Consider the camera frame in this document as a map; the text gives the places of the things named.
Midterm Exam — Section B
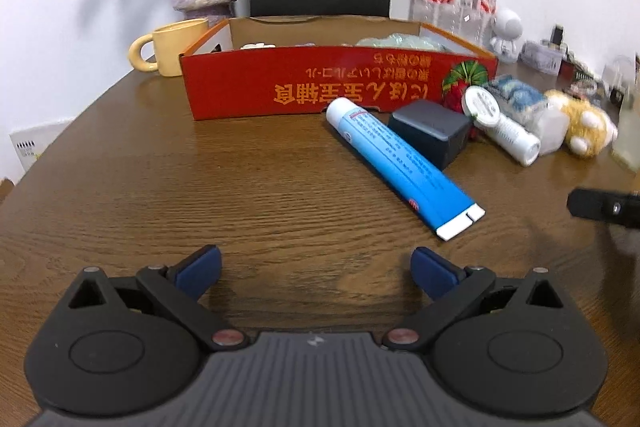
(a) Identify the yellow ceramic mug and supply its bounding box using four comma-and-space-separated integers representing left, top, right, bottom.
128, 18, 210, 78

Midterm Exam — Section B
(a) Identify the blue toothpaste tube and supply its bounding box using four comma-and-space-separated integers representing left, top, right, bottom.
325, 97, 486, 241

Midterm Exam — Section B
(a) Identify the white robot figurine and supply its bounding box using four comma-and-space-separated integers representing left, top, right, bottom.
489, 8, 524, 64

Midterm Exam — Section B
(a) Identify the blue and white packet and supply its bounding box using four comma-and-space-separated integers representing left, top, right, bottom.
487, 74, 549, 128

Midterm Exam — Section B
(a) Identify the translucent plastic container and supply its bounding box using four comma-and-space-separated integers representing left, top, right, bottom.
534, 102, 571, 156

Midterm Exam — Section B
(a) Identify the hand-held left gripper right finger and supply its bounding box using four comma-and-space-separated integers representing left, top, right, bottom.
382, 246, 566, 352

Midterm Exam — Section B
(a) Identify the pale green plastic bag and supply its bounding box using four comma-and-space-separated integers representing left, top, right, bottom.
355, 31, 447, 54

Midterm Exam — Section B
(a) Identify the dark grey charger block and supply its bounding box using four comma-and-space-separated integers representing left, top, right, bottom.
388, 101, 474, 172

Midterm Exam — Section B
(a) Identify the yellow plush toy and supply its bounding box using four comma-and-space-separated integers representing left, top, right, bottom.
543, 89, 619, 158

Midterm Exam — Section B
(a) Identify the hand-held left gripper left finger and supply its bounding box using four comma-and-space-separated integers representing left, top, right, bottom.
67, 245, 250, 352

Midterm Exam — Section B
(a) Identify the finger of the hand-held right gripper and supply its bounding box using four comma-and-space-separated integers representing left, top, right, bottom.
566, 188, 640, 231

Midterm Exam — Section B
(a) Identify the white tube with round cap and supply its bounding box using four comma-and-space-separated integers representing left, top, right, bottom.
461, 85, 542, 167

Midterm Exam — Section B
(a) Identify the grey printed card box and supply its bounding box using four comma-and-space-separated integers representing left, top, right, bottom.
519, 39, 564, 73

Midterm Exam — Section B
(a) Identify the red cardboard box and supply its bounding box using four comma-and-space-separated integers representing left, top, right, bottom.
180, 16, 499, 122

